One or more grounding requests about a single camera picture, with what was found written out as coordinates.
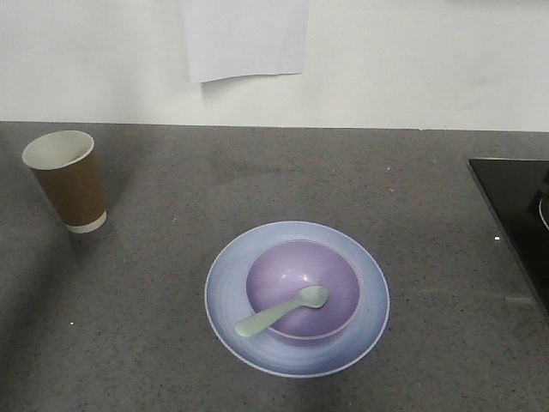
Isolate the black induction cooktop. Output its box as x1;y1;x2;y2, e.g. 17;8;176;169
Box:
468;158;548;315

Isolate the metal pot on cooktop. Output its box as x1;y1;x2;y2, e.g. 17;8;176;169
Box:
538;193;549;229

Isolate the light blue plate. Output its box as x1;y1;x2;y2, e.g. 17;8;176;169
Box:
204;221;390;379

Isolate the white paper sheet on wall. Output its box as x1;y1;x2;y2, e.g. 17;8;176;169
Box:
184;0;310;83

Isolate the pale green plastic spoon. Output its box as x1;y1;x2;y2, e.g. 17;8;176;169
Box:
234;285;329;338

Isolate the purple plastic bowl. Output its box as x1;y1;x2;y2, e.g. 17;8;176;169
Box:
245;239;360;346

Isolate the brown paper cup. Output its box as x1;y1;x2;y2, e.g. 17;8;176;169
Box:
21;130;107;233

